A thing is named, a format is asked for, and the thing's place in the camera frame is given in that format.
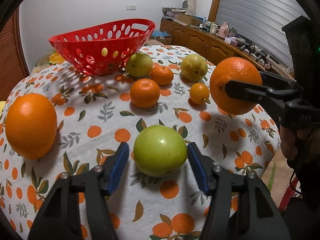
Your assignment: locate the large orange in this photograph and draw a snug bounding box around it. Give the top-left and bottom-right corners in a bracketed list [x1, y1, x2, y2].
[5, 93, 57, 160]
[209, 57, 263, 115]

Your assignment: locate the small kumquat orange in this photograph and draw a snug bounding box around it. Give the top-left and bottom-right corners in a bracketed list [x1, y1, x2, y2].
[189, 82, 209, 105]

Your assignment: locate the yellow-green pear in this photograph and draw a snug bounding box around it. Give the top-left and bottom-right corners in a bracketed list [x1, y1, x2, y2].
[181, 54, 208, 81]

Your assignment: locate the mandarin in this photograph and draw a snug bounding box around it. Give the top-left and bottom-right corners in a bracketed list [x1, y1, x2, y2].
[150, 66, 174, 86]
[130, 79, 160, 109]

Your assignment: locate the mandarin front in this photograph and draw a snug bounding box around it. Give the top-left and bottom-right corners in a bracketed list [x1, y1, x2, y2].
[130, 79, 160, 109]

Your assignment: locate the green apple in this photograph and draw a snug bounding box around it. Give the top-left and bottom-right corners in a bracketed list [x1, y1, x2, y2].
[133, 125, 187, 177]

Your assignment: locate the right hand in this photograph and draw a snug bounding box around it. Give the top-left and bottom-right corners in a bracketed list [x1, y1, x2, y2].
[280, 126, 317, 160]

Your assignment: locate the wooden sideboard cabinet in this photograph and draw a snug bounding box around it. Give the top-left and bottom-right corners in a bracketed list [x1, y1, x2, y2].
[160, 19, 292, 79]

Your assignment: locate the grey window blind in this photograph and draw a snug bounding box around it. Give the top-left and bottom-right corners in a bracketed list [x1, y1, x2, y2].
[215, 0, 307, 69]

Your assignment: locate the pink bottle on cabinet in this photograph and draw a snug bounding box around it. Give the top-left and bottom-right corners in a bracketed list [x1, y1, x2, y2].
[217, 22, 229, 39]

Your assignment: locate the orange-print tablecloth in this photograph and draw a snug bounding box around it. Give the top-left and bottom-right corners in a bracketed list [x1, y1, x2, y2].
[1, 46, 280, 239]

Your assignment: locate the cardboard box on cabinet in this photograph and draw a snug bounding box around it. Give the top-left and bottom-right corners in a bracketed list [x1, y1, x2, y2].
[177, 14, 202, 26]

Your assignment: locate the blue bag in box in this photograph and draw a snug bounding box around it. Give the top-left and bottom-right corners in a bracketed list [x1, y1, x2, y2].
[150, 30, 172, 45]

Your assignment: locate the green pear near basket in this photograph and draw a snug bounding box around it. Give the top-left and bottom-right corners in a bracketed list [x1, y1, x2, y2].
[125, 52, 153, 77]

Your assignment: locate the red perforated plastic basket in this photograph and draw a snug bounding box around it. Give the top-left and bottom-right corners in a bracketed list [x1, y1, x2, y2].
[48, 18, 156, 76]

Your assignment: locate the floral bed blanket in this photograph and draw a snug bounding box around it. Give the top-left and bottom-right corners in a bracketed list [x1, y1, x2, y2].
[35, 50, 65, 67]

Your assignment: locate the wooden louvred wardrobe door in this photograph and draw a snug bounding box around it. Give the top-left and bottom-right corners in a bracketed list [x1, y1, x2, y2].
[0, 9, 30, 101]

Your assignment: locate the white wall switch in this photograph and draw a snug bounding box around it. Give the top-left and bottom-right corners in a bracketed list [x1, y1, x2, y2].
[126, 5, 137, 11]

